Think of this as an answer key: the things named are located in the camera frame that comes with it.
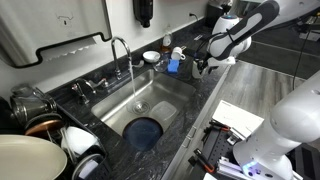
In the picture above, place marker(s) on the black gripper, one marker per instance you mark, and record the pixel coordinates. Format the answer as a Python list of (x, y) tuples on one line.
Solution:
[(200, 65)]

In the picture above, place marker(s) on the cream ceramic mug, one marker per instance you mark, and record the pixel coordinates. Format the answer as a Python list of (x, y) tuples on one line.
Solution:
[(196, 73)]

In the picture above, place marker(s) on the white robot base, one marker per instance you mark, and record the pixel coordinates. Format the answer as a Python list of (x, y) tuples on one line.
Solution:
[(294, 120)]

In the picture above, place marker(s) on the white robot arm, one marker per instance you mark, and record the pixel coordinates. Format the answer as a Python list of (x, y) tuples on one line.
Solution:
[(232, 36)]

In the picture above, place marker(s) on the white printed mug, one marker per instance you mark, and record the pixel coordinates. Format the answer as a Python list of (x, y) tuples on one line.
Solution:
[(177, 54)]

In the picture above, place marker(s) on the stainless steel sink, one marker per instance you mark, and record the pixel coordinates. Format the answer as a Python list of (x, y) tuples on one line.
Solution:
[(138, 97)]

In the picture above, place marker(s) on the blue plate in sink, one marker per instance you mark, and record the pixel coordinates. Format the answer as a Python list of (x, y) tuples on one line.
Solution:
[(142, 133)]

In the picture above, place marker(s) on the blue sponge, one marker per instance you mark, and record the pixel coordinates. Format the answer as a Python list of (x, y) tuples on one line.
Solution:
[(173, 66)]

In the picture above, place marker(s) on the dish soap bottle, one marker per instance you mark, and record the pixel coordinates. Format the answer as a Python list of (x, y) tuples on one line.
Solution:
[(166, 41)]

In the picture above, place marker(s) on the clear glass bowl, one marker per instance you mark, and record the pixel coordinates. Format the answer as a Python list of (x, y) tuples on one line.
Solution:
[(162, 64)]

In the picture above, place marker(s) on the white small bowl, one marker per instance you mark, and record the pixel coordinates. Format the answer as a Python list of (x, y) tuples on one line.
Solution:
[(151, 56)]

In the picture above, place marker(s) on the clear plastic lid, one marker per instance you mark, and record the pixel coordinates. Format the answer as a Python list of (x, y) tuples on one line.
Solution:
[(163, 112)]

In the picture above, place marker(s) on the white paper booklet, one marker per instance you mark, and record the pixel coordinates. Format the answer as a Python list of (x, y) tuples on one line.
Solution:
[(241, 122)]

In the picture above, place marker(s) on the black soap dispenser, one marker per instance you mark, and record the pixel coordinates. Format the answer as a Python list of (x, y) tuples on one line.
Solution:
[(143, 11)]

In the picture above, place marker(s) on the black dish rack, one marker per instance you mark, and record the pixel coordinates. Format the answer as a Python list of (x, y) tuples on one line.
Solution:
[(93, 163)]

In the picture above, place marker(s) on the white bowl in rack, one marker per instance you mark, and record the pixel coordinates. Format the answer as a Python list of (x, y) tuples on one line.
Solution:
[(78, 140)]

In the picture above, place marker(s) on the copper rimmed pan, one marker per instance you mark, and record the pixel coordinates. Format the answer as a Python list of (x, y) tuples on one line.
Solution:
[(41, 124)]

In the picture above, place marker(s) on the steel paper towel dispenser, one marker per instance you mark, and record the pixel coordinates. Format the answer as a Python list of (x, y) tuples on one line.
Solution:
[(32, 31)]

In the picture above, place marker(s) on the cream plate in rack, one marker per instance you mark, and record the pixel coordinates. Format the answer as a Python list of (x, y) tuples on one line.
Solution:
[(30, 158)]

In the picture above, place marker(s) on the chrome faucet side handle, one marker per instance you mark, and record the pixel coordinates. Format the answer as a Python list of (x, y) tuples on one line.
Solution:
[(92, 85)]

